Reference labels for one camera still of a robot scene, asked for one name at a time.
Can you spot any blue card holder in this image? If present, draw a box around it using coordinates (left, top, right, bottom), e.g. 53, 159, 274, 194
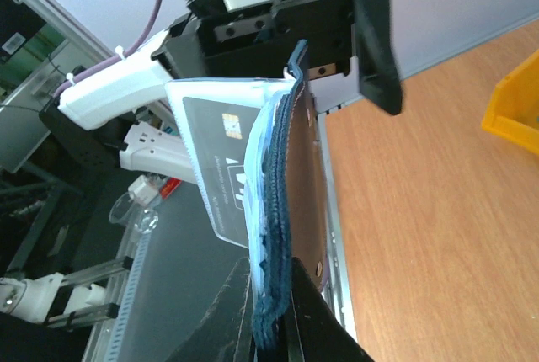
165, 40, 328, 361

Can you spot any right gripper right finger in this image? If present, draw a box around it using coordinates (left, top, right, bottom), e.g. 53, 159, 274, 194
286, 257, 372, 361

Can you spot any aluminium rail frame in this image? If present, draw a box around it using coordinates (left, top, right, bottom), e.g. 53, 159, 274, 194
318, 108, 357, 340

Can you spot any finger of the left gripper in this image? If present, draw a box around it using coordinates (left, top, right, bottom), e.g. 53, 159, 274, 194
354, 0, 403, 115

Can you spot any grey slotted cable duct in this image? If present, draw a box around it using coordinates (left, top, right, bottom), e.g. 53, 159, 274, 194
104, 234, 152, 362

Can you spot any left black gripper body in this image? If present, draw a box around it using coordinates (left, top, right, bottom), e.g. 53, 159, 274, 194
151, 0, 353, 79

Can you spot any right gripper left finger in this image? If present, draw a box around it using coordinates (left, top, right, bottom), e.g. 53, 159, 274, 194
168, 257, 254, 362

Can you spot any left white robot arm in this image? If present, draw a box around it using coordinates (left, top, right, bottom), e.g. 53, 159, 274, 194
40, 0, 403, 169

